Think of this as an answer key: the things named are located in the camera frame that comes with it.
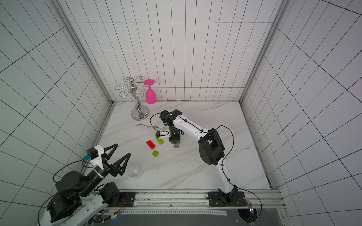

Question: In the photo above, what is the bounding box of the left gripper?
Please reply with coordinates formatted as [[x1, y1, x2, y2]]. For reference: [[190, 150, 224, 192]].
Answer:
[[79, 144, 133, 196]]

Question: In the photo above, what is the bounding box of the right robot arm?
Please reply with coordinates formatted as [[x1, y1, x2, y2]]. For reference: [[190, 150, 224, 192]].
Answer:
[[156, 110, 238, 206]]

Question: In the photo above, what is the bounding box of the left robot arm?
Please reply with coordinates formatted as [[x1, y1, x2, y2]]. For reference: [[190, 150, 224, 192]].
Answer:
[[37, 144, 135, 226]]

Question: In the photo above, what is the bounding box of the long lime lego brick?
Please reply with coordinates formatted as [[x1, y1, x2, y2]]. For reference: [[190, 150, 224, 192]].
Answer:
[[156, 137, 164, 145]]

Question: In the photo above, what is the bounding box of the red lego brick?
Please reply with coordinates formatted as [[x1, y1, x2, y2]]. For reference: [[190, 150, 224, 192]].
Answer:
[[147, 140, 156, 150]]

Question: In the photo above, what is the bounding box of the lime lego brick centre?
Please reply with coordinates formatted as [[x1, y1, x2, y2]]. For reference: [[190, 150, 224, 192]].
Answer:
[[152, 150, 159, 157]]

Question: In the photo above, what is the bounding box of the clear glass cup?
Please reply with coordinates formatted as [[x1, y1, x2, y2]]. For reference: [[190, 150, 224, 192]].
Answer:
[[127, 163, 142, 179]]

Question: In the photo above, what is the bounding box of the silver glass holder stand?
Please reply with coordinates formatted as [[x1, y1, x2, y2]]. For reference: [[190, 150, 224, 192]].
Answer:
[[114, 76, 150, 121]]

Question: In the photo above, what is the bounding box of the pink plastic wine glass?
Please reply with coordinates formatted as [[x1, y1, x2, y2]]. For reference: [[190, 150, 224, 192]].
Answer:
[[144, 79, 157, 104]]

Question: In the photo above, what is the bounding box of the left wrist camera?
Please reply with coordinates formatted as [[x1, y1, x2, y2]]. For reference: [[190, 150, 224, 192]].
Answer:
[[83, 145, 105, 169]]

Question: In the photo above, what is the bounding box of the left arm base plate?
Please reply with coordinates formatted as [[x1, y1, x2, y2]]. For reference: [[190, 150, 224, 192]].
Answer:
[[111, 192, 136, 208]]

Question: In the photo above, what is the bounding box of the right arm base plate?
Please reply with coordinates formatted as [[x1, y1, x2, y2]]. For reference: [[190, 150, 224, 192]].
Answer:
[[206, 191, 247, 207]]

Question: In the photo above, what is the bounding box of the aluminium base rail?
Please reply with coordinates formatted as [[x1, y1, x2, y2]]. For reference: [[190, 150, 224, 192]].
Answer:
[[58, 189, 283, 217]]

